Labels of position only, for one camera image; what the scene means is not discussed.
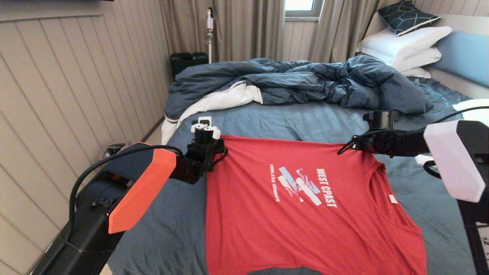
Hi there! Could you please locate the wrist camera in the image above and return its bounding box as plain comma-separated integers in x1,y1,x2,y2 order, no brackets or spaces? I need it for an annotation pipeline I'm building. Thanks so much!
363,110,399,131
191,116,221,146

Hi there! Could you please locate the medium white pillow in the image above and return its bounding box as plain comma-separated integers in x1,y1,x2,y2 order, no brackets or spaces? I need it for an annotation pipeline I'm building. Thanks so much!
390,47,442,73

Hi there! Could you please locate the bronze trash bin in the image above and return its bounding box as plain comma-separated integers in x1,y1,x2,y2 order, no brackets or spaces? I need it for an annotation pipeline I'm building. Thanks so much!
102,143,126,155

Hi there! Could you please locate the window with grey frame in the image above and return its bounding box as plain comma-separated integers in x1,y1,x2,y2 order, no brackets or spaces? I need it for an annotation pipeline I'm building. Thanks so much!
284,0,323,22

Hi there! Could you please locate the white pillow at bed edge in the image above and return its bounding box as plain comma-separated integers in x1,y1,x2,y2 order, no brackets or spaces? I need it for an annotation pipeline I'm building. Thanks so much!
453,99,489,126

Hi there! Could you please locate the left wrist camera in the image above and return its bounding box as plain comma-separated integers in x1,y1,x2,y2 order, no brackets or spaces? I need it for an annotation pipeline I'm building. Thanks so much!
191,116,221,146

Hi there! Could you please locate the dark blue duvet white lining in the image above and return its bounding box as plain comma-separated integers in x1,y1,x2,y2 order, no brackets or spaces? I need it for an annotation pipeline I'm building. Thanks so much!
161,56,434,149

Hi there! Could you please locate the black hard case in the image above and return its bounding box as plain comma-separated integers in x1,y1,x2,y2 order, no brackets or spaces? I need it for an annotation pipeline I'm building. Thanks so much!
170,52,209,80

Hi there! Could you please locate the beige headboard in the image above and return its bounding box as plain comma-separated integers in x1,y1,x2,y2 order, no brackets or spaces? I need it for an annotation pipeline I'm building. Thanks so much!
361,12,489,99

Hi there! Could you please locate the flat white pillow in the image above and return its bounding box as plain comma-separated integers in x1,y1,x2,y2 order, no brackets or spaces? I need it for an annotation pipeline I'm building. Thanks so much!
400,67,432,79

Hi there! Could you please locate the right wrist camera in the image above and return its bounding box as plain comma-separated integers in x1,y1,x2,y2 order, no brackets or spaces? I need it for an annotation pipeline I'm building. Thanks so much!
363,110,399,131

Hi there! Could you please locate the wide beige curtain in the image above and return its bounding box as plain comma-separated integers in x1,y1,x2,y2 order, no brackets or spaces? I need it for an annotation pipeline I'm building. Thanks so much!
160,0,285,63

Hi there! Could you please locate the white stick vacuum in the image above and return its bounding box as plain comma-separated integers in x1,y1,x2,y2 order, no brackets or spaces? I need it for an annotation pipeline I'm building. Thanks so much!
206,8,214,64

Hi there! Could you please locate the red printed t-shirt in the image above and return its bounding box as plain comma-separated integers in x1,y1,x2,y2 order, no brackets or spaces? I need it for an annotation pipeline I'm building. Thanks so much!
206,134,427,275

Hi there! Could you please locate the narrow beige curtain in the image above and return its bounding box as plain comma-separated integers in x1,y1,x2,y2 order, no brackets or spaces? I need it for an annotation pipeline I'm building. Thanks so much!
308,0,403,64

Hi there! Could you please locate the dark geometric patterned cushion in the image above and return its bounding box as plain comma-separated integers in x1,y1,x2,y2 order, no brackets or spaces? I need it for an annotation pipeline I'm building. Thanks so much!
377,1,441,37

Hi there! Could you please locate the large white pillow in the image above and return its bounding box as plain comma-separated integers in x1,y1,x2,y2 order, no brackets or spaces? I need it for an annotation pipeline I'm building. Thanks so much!
355,26,453,67

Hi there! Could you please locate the blue headboard cushion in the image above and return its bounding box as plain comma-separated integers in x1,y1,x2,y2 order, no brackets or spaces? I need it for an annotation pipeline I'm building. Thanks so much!
432,31,489,88

